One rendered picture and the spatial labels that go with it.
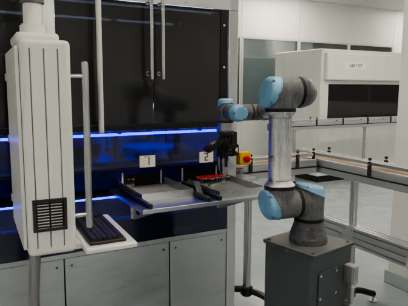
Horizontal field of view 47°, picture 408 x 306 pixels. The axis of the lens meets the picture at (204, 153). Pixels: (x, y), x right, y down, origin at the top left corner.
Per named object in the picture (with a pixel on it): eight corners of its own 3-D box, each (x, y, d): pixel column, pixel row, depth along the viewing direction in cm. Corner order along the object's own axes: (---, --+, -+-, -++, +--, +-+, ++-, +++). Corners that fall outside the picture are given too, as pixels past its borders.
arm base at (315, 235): (335, 241, 187) (336, 217, 186) (311, 249, 177) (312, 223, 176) (305, 232, 198) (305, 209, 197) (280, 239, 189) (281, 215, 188)
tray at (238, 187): (187, 185, 248) (187, 179, 248) (230, 181, 260) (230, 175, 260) (220, 199, 218) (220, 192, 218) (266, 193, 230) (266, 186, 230)
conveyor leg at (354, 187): (338, 295, 302) (343, 178, 291) (348, 292, 306) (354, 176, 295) (348, 301, 294) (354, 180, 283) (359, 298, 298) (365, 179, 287)
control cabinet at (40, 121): (11, 222, 207) (2, 39, 197) (57, 217, 216) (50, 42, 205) (23, 260, 163) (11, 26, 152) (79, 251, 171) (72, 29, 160)
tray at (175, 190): (118, 187, 242) (118, 181, 242) (164, 183, 254) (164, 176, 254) (141, 201, 212) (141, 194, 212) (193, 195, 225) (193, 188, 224)
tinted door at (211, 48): (153, 123, 240) (152, 3, 232) (226, 120, 260) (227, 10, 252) (153, 123, 239) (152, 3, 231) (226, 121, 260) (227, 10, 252)
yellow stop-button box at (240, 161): (233, 163, 272) (233, 150, 271) (243, 162, 275) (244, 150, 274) (240, 165, 265) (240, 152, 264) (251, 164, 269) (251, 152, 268)
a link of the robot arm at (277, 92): (305, 220, 178) (307, 74, 173) (271, 224, 173) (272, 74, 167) (288, 214, 189) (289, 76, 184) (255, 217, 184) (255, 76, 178)
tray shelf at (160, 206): (108, 192, 240) (108, 189, 240) (226, 180, 273) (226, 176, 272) (142, 214, 198) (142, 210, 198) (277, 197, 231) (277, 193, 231)
